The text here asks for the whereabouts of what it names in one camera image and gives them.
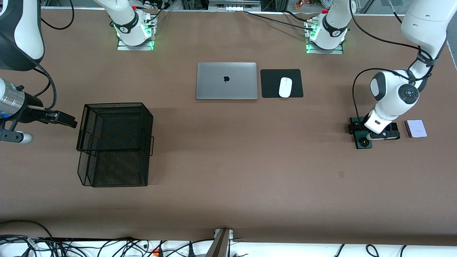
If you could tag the green smartphone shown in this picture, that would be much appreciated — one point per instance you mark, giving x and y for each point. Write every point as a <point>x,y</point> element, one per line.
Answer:
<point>362,143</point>

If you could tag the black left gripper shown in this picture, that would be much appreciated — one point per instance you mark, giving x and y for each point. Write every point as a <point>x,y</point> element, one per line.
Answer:
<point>357,124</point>

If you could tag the lilac flip phone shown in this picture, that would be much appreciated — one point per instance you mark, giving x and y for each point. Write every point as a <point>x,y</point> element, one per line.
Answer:
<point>417,128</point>

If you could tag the silver laptop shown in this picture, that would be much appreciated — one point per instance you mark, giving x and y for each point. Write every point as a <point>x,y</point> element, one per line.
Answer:
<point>242,89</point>

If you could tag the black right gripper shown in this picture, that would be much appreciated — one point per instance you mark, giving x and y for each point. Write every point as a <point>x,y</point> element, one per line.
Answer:
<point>30,114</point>

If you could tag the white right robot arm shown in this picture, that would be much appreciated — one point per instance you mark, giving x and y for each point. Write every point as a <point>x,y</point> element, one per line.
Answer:
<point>21,28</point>

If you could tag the white computer mouse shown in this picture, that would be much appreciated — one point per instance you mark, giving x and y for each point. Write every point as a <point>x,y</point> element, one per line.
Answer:
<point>285,87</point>

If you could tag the white power strip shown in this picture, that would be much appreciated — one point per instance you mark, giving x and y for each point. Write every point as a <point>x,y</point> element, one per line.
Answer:
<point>234,7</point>

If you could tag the grey metal camera post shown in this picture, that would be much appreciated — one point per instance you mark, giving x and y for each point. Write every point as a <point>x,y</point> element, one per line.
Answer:
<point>220,246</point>

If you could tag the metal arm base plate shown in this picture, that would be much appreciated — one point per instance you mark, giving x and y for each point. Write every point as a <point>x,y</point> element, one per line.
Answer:
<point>123,47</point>
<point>310,51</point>

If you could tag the black flip phone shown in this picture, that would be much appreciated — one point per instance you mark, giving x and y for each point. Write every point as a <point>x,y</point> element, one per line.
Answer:
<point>395,127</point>

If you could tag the black mouse pad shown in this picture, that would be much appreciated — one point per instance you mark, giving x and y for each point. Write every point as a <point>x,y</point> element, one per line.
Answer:
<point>271,85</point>

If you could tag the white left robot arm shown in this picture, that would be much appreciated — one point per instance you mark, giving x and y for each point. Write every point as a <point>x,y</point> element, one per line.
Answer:
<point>425,21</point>

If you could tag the orange plug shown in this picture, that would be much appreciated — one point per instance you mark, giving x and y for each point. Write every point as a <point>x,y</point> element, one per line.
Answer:
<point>156,253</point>

